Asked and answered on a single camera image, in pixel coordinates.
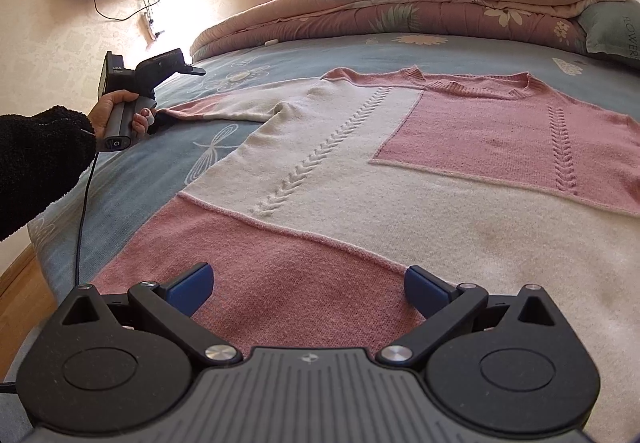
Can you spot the grey-green flower pillow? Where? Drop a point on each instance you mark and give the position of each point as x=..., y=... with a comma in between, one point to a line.
x=612, y=31

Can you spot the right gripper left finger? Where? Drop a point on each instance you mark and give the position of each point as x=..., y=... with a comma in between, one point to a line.
x=167, y=309

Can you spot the pink and cream sweater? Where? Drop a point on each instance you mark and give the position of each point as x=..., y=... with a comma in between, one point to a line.
x=312, y=220

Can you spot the black sleeve forearm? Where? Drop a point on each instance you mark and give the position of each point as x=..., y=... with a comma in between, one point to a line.
x=42, y=158

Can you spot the white power strip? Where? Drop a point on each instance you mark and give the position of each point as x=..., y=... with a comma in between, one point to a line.
x=152, y=28

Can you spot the folded pink floral quilt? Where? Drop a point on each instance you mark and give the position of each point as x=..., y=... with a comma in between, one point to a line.
x=550, y=23

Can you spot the person's left hand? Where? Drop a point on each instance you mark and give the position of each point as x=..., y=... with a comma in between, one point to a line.
x=101, y=112

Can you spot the blue floral bed sheet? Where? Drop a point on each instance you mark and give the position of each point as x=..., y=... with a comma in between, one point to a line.
x=83, y=231

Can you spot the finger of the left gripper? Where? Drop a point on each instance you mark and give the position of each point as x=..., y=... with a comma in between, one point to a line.
x=161, y=121
x=194, y=70

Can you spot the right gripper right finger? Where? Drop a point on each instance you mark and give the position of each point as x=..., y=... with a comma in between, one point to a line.
x=448, y=311

